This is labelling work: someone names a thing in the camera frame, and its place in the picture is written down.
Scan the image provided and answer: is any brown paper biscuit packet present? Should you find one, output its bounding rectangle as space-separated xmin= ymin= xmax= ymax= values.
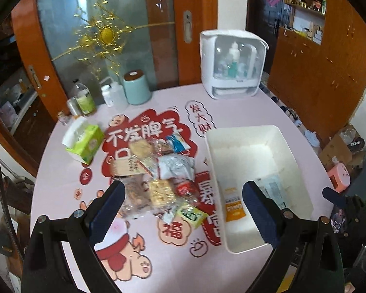
xmin=110 ymin=157 xmax=147 ymax=177

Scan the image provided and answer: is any green yellow snack packet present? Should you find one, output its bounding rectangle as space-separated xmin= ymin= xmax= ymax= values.
xmin=176 ymin=202 xmax=207 ymax=229

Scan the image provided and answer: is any red jujube snack packet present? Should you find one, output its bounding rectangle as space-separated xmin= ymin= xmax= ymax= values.
xmin=176 ymin=181 xmax=199 ymax=200

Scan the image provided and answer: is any white grey snack packet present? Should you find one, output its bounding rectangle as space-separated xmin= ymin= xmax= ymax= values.
xmin=158 ymin=154 xmax=195 ymax=181

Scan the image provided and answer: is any blue white candy packet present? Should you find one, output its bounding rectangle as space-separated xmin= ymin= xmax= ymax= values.
xmin=165 ymin=133 xmax=190 ymax=153

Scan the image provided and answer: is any pink plastic stool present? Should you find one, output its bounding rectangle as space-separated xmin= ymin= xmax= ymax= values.
xmin=327 ymin=163 xmax=351 ymax=193

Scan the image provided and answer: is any orange white snack packet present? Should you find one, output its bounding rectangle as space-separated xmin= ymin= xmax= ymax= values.
xmin=221 ymin=187 xmax=246 ymax=222

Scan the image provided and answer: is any dark nut snack packet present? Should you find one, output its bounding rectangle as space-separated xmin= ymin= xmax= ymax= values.
xmin=118 ymin=175 xmax=153 ymax=220

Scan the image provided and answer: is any cardboard box on floor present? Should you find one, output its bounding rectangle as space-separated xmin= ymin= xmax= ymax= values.
xmin=319 ymin=124 xmax=366 ymax=171

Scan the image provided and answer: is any white plastic storage bin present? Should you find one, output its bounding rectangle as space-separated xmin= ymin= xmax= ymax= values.
xmin=205 ymin=124 xmax=314 ymax=255

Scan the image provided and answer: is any puffed rice bar packet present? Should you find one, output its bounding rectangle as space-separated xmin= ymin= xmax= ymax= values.
xmin=148 ymin=179 xmax=176 ymax=210

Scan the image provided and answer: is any pink printed table mat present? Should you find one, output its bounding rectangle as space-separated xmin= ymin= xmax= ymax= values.
xmin=31 ymin=84 xmax=333 ymax=292

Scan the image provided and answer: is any round rice cracker packet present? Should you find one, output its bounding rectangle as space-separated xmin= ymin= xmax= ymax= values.
xmin=129 ymin=139 xmax=154 ymax=159

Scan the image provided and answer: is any green tissue box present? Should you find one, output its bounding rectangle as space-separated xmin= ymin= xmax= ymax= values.
xmin=61 ymin=116 xmax=104 ymax=165

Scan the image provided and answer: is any clear bottle with green label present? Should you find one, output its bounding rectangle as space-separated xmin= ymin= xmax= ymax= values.
xmin=71 ymin=79 xmax=96 ymax=115

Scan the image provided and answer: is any white squeeze bottle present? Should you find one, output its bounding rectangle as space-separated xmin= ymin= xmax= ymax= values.
xmin=100 ymin=77 xmax=129 ymax=112

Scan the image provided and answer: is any small metal can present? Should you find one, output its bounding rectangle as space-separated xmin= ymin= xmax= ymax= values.
xmin=67 ymin=97 xmax=82 ymax=117

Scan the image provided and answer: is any small white pill bottle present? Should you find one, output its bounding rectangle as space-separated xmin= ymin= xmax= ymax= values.
xmin=101 ymin=84 xmax=113 ymax=107

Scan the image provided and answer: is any teal canister with brown lid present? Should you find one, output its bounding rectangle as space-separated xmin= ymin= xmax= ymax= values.
xmin=123 ymin=70 xmax=152 ymax=105

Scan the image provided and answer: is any wooden cabinet with shelves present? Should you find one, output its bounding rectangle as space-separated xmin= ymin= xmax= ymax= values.
xmin=268 ymin=0 xmax=366 ymax=144

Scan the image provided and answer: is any white cosmetics organizer case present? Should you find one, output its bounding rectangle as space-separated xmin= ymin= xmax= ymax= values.
xmin=200 ymin=30 xmax=269 ymax=99

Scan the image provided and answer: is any glass sliding door gold ornament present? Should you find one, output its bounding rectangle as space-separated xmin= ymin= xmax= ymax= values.
xmin=11 ymin=0 xmax=217 ymax=120

